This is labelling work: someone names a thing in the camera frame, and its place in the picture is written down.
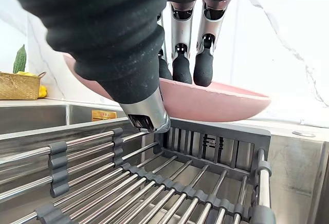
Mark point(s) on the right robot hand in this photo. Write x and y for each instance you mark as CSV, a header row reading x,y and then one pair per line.
x,y
102,28

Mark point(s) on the pink bowl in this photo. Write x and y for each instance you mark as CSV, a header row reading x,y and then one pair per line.
x,y
205,103

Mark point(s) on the steel sink drain rack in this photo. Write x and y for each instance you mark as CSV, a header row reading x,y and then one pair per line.
x,y
144,175

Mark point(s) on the stainless steel sink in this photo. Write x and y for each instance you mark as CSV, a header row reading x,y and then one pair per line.
x,y
295,172

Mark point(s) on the gold label sticker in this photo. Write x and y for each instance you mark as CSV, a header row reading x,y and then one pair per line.
x,y
104,115

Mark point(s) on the yellow fruit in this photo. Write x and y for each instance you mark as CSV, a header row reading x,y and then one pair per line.
x,y
42,91

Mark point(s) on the green bitter gourd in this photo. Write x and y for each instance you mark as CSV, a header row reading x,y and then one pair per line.
x,y
20,59

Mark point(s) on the woven straw basket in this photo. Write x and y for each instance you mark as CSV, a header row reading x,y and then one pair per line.
x,y
19,86

